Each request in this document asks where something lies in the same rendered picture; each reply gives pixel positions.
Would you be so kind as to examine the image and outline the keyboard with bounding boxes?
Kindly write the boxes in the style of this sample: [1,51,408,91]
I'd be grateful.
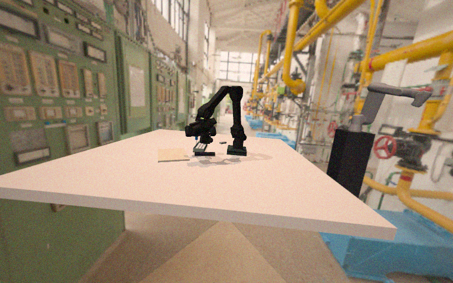
[193,142,208,152]

